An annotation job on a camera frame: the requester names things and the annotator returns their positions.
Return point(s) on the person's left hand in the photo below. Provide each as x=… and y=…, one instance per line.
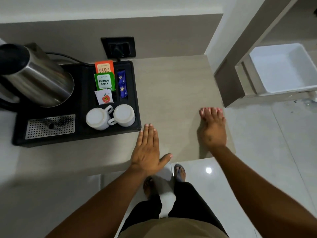
x=146, y=156

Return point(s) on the person's right hand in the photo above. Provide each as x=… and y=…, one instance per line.
x=213, y=132

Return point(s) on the person's right fingers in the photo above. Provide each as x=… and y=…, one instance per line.
x=211, y=112

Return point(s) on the person's left middle finger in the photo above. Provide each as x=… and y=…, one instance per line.
x=150, y=134

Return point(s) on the person's left thumb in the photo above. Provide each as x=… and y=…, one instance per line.
x=165, y=159

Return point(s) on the person's left little finger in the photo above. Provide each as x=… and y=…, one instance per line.
x=140, y=138

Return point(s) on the person's right forearm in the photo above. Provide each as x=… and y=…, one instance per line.
x=257, y=195

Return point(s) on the person's left forearm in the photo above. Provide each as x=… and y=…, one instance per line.
x=104, y=208

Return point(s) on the person's right sandalled foot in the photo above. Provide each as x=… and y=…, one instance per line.
x=179, y=172

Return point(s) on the person's sandalled foot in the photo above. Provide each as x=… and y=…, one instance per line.
x=179, y=172
x=148, y=187

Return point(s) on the white ceramic cup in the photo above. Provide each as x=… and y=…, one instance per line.
x=97, y=118
x=123, y=115

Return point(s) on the person's left sandalled foot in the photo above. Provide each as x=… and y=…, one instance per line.
x=148, y=187

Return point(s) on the person's black trousers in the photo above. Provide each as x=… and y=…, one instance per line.
x=188, y=203

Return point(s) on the blue sachet with white flower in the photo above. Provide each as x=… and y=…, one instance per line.
x=121, y=77
x=123, y=90

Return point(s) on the white sachet with red apple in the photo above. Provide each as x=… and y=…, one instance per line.
x=104, y=97

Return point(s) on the green tea bag packet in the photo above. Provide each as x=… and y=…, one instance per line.
x=104, y=81

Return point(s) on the person's tan shirt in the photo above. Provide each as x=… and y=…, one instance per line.
x=173, y=229

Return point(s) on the black serving tray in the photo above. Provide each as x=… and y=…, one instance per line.
x=81, y=96

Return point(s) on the orange tea bag packet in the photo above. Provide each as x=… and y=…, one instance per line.
x=104, y=67

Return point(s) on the white plastic drawer bin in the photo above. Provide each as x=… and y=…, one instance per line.
x=282, y=69

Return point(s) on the black power plug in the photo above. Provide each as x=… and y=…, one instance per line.
x=119, y=50

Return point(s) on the perforated metal drip grate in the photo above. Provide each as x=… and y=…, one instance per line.
x=37, y=130

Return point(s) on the stainless steel electric kettle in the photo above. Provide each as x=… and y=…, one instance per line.
x=37, y=76

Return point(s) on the black wall socket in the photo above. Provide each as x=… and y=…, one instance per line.
x=106, y=48

